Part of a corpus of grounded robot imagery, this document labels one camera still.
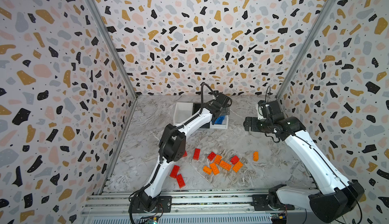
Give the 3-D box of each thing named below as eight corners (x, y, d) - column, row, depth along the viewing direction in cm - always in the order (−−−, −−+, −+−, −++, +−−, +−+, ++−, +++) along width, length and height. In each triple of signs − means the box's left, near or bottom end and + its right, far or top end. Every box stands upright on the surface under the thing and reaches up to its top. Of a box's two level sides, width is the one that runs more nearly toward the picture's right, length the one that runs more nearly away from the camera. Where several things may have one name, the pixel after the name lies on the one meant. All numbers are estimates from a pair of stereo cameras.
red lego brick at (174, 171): (169, 176, 84) (169, 175, 82) (174, 165, 88) (173, 164, 86) (175, 178, 83) (175, 177, 82) (180, 167, 87) (179, 166, 86)
